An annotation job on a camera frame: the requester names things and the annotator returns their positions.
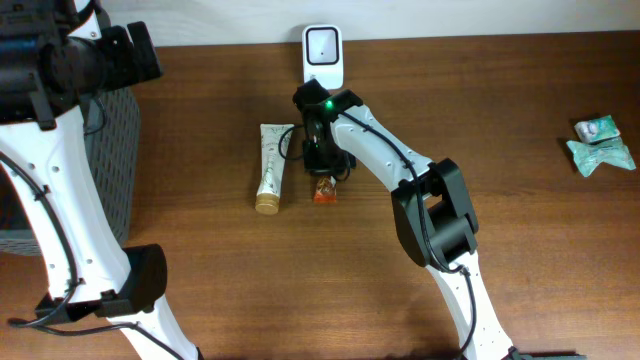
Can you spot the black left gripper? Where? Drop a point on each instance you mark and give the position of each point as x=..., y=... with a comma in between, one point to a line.
x=106, y=50

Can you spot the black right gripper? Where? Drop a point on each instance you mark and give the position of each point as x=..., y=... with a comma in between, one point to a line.
x=325, y=164

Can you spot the orange chocolate bar wrapper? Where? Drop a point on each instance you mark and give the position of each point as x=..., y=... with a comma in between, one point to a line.
x=325, y=192

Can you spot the white cream tube gold cap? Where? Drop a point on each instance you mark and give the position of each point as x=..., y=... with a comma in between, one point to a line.
x=275, y=140

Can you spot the green wet wipes pack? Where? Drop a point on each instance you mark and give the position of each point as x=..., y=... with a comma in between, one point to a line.
x=587, y=157

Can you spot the small teal tissue pack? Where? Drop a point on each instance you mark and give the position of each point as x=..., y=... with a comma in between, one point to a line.
x=597, y=130

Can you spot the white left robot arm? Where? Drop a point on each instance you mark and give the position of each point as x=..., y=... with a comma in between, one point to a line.
x=43, y=152

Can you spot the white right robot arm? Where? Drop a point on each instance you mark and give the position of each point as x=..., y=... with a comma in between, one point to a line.
x=435, y=220

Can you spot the white barcode scanner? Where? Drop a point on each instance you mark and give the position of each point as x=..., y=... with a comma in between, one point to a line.
x=323, y=57

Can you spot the grey plastic mesh basket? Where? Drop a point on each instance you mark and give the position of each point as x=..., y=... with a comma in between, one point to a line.
x=111, y=148

